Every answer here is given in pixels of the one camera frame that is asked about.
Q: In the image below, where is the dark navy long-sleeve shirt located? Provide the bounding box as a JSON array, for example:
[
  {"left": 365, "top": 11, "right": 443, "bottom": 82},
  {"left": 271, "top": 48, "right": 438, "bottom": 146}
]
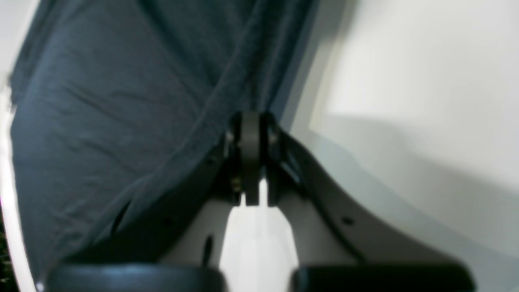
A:
[{"left": 11, "top": 0, "right": 313, "bottom": 281}]

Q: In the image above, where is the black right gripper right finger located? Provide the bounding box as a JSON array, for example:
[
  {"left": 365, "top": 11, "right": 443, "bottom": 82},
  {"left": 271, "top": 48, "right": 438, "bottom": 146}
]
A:
[{"left": 264, "top": 114, "right": 476, "bottom": 292}]

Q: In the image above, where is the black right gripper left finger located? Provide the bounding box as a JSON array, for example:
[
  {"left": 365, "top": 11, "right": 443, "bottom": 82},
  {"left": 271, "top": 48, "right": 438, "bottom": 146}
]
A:
[{"left": 47, "top": 112, "right": 262, "bottom": 292}]

